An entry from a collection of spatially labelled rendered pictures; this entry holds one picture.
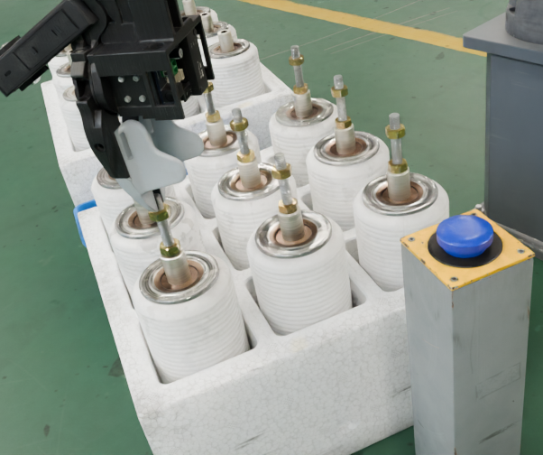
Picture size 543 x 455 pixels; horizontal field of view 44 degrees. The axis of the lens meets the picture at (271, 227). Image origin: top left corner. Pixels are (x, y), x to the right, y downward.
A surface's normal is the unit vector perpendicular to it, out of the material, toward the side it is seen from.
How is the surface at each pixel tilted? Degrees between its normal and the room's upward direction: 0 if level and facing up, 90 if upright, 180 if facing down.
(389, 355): 90
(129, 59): 90
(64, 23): 90
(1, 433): 0
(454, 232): 0
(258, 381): 90
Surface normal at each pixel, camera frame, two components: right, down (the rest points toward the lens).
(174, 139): -0.19, 0.57
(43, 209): -0.16, -0.81
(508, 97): -0.77, 0.46
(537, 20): -0.77, 0.21
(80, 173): 0.35, 0.49
